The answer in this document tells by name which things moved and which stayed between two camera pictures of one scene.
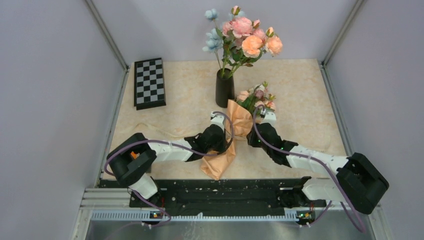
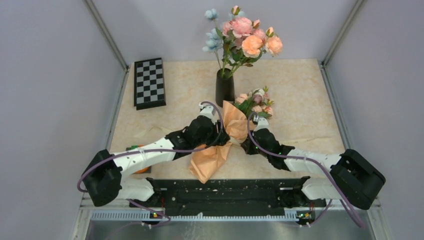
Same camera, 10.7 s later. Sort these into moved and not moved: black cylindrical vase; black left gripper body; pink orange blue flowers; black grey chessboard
Moved: black left gripper body
Not moved: pink orange blue flowers; black cylindrical vase; black grey chessboard
